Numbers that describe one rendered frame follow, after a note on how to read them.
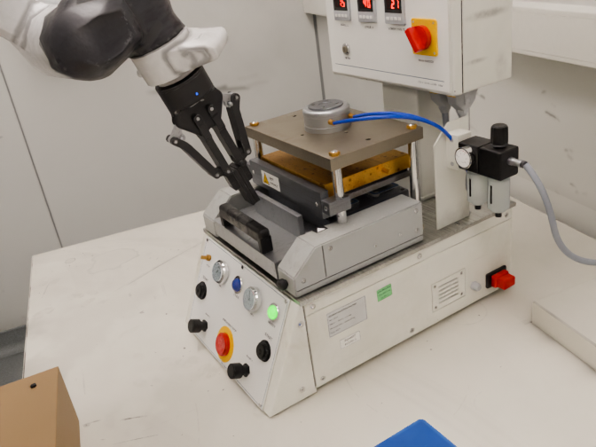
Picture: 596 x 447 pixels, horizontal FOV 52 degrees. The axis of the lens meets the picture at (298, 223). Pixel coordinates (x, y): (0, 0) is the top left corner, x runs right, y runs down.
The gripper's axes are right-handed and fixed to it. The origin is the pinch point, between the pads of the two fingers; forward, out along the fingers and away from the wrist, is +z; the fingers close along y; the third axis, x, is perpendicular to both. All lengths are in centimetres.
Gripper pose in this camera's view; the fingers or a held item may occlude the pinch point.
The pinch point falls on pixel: (242, 184)
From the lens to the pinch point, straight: 98.2
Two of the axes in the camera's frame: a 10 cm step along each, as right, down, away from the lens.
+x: 5.2, 3.1, -7.9
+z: 4.1, 7.3, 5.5
